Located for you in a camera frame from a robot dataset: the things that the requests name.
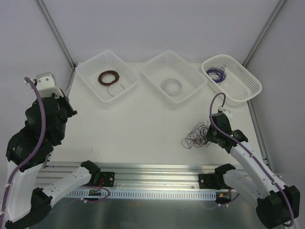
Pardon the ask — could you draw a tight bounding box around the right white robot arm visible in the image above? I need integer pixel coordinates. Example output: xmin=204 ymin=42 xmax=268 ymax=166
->
xmin=207 ymin=112 xmax=300 ymax=229

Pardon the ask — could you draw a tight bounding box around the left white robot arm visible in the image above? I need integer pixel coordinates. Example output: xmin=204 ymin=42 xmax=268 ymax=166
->
xmin=0 ymin=95 xmax=101 ymax=229

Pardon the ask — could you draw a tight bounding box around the left white perforated basket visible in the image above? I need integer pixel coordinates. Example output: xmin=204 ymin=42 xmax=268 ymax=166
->
xmin=76 ymin=51 xmax=140 ymax=104

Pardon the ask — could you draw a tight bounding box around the white perforated basket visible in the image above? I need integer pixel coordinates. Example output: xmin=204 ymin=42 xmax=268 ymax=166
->
xmin=76 ymin=51 xmax=140 ymax=104
xmin=202 ymin=54 xmax=262 ymax=105
xmin=141 ymin=51 xmax=207 ymax=110

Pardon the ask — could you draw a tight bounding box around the right white perforated basket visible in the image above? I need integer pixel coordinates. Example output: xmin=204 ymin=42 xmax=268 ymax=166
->
xmin=202 ymin=54 xmax=262 ymax=105

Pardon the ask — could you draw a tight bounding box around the middle white perforated basket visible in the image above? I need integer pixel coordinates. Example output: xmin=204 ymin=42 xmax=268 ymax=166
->
xmin=141 ymin=51 xmax=207 ymax=110

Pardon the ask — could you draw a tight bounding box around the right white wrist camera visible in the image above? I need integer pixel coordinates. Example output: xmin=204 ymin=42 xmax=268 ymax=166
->
xmin=218 ymin=106 xmax=233 ymax=118

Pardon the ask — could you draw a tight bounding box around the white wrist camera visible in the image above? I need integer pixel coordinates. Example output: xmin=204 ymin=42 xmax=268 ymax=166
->
xmin=218 ymin=106 xmax=233 ymax=118
xmin=36 ymin=72 xmax=64 ymax=99

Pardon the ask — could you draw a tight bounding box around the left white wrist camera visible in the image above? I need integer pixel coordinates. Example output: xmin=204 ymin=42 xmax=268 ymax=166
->
xmin=36 ymin=72 xmax=64 ymax=99

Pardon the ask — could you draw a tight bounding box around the purple wire coil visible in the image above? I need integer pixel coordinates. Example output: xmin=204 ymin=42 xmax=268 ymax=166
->
xmin=205 ymin=64 xmax=227 ymax=84

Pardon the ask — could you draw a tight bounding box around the white wire coil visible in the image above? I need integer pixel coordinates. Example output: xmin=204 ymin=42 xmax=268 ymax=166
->
xmin=161 ymin=78 xmax=182 ymax=96

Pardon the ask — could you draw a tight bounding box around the brown wire coil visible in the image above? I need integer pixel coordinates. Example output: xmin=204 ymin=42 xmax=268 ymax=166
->
xmin=98 ymin=71 xmax=125 ymax=97

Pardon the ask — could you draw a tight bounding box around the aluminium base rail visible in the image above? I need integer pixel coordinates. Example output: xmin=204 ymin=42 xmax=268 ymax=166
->
xmin=35 ymin=162 xmax=218 ymax=191

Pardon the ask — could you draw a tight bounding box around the slotted white cable duct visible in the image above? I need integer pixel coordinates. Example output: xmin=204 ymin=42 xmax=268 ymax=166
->
xmin=66 ymin=188 xmax=216 ymax=201

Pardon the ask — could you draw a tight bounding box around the left aluminium frame post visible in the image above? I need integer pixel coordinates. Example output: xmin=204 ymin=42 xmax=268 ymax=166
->
xmin=35 ymin=0 xmax=76 ymax=70

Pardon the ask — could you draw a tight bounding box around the aluminium frame post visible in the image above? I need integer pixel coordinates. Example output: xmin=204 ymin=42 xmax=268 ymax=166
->
xmin=35 ymin=0 xmax=76 ymax=70
xmin=243 ymin=0 xmax=287 ymax=68

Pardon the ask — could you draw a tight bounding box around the right aluminium frame post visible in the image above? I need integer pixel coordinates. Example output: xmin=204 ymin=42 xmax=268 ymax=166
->
xmin=243 ymin=0 xmax=287 ymax=68

